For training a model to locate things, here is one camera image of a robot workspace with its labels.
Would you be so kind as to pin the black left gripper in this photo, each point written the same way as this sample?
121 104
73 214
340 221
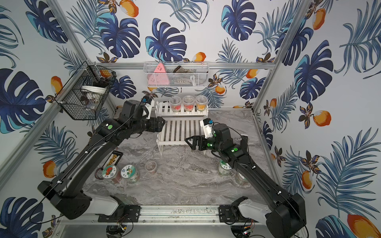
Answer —
159 124

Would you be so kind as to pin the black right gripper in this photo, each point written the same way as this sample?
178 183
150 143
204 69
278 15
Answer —
201 138

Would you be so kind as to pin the green lid seed jar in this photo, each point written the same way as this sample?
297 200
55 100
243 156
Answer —
224 168

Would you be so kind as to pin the clear seed container orange label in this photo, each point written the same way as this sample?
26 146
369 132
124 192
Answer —
201 103

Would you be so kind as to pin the clear seed container red label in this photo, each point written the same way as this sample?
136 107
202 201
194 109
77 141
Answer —
188 103

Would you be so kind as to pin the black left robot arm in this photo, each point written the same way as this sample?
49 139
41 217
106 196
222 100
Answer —
65 191

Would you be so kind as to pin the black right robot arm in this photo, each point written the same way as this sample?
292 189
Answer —
284 213

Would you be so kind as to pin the white slatted wooden shelf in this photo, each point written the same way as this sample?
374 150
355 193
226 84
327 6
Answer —
179 125

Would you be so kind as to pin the black remote-like tool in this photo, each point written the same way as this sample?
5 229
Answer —
244 144

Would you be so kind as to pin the pink triangular packet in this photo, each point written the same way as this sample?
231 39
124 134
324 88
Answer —
159 77

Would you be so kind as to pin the green white lid jar left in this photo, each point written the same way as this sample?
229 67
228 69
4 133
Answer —
130 174

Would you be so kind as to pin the red label lid jar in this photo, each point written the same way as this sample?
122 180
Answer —
241 180

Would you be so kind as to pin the red strawberry lid jar left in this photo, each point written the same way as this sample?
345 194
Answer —
112 174

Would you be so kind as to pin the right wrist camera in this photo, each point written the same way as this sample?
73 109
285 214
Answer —
206 125

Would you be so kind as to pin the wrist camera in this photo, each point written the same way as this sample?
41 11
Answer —
206 125
148 104

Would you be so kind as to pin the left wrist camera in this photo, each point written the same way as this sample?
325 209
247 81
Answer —
148 104

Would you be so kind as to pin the white mesh wall basket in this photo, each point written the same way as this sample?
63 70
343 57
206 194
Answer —
182 74

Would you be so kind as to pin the white bowl in wire basket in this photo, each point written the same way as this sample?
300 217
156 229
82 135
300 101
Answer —
93 89

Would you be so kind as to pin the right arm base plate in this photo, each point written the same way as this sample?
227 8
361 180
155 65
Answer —
239 211

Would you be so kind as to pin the black wire basket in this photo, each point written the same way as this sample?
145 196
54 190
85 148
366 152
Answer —
83 97

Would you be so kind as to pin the aluminium front rail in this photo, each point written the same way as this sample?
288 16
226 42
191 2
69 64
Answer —
163 215

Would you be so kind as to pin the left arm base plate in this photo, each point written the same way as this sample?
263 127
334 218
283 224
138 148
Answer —
122 214

